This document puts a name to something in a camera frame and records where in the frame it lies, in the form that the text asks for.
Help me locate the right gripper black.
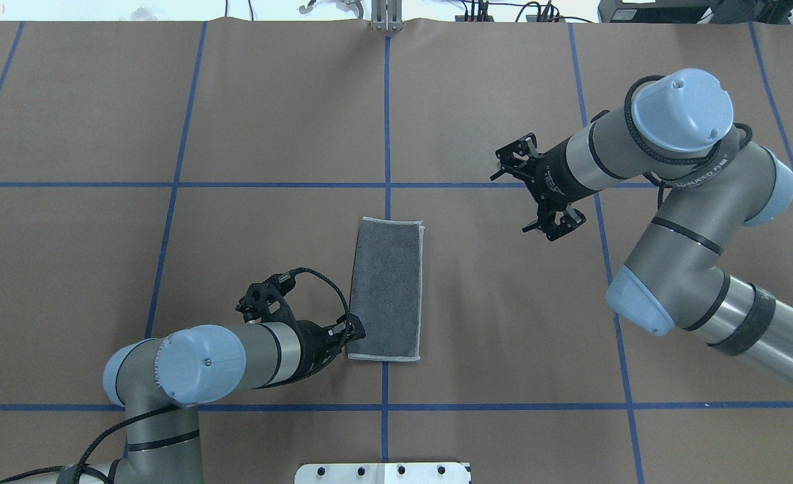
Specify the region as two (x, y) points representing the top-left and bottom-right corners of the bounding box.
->
(490, 134), (587, 241)

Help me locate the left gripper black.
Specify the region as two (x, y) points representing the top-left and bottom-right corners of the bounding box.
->
(294, 315), (366, 377)

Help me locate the pink and grey towel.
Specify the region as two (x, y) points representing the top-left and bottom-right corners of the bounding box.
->
(348, 216), (426, 362)

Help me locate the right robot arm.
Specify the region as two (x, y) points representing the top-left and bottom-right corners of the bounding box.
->
(492, 68), (793, 387)

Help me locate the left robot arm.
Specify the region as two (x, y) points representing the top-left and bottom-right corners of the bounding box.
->
(5, 315), (365, 483)

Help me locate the black box with label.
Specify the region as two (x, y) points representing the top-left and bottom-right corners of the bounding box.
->
(597, 1), (715, 24)

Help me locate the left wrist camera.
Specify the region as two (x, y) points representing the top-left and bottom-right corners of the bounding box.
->
(234, 272), (297, 323)

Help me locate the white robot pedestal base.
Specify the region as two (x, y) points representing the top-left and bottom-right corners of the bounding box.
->
(294, 462), (473, 483)

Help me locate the aluminium frame post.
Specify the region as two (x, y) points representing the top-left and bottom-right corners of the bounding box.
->
(371, 0), (404, 33)

